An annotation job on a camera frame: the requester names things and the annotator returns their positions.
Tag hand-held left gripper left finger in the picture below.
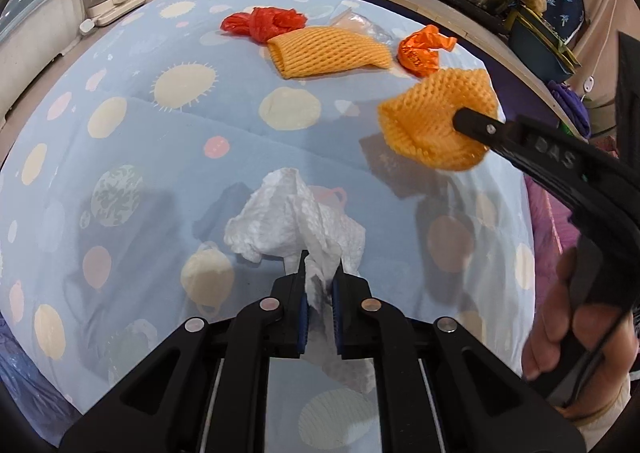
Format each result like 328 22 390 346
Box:
60 250 308 453

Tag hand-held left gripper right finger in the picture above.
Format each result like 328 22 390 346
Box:
331 257 587 453

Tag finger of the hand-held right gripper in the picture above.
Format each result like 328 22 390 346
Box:
452 106 522 154

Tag orange foam fruit net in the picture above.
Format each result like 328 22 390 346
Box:
266 26 392 80
377 68 499 172

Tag white paper towel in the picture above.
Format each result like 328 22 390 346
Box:
223 167 379 395

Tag person's right hand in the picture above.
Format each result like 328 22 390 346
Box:
521 250 640 420

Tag purple cloth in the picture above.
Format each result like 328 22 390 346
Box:
547 80 594 139

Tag orange plastic wrapper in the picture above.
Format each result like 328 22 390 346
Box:
398 25 457 79

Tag dark blue basin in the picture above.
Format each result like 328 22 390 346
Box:
504 7 577 84

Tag clear plastic bag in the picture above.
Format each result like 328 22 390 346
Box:
329 10 397 47

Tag beige curtain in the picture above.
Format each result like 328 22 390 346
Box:
570 0 632 134

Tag red plastic bag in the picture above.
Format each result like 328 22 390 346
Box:
221 7 307 44

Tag blue plastic bag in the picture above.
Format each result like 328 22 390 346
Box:
0 315 77 436

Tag white lidded storage container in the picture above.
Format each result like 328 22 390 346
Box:
0 0 84 120

